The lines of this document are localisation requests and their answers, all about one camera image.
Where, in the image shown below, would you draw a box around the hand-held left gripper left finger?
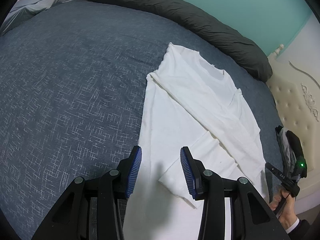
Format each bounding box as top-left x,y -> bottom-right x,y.
31,145 -> 142,240

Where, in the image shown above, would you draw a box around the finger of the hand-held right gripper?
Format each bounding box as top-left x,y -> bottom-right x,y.
265,162 -> 292,183

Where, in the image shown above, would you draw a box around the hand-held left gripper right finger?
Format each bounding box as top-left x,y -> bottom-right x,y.
180,146 -> 290,240

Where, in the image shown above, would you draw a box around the white long-sleeve shirt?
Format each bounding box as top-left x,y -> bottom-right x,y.
124,42 -> 269,240

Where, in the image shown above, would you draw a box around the person's right forearm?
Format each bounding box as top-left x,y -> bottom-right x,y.
284,217 -> 310,240

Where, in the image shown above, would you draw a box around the grey folded clothes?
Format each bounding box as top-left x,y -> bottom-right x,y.
275,126 -> 298,178

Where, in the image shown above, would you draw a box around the person's right hand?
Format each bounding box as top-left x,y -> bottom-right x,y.
270,189 -> 298,228

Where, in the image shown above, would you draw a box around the cream tufted headboard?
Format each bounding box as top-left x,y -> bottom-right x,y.
266,44 -> 320,198

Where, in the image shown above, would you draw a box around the bed with blue patterned sheet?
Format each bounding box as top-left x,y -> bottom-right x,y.
0,0 -> 288,240

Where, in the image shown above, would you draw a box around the dark grey rolled duvet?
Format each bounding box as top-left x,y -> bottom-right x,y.
75,0 -> 273,82

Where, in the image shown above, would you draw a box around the light grey sheet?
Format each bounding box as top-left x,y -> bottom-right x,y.
0,0 -> 78,37

